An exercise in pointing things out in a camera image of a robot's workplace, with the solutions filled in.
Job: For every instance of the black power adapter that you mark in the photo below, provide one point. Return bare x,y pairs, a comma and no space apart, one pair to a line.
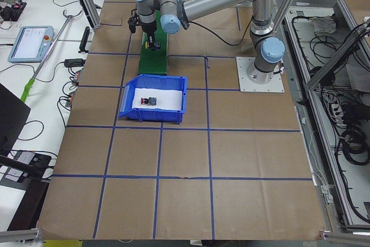
74,62

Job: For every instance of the white foam pad source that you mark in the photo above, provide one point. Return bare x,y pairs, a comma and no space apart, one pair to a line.
166,99

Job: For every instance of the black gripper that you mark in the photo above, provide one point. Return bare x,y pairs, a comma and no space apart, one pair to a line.
148,29

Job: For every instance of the teach pendant tablet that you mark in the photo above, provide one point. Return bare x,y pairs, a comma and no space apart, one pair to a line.
32,44

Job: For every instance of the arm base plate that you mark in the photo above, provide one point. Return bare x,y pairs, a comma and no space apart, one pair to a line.
253,81

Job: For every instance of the green conveyor belt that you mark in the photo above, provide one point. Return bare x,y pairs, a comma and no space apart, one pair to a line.
152,62

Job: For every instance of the red mushroom push button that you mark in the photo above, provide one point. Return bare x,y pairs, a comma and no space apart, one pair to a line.
151,101

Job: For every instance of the yellow mushroom push button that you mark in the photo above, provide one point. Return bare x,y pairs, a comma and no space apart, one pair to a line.
154,46

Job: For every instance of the blue source bin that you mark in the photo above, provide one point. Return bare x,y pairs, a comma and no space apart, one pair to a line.
153,82

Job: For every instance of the green handled reacher grabber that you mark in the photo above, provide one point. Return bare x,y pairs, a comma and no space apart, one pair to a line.
28,86

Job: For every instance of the black monitor corner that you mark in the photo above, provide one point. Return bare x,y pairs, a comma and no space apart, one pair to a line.
14,114

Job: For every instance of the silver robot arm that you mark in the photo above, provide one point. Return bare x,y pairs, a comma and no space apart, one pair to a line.
177,14

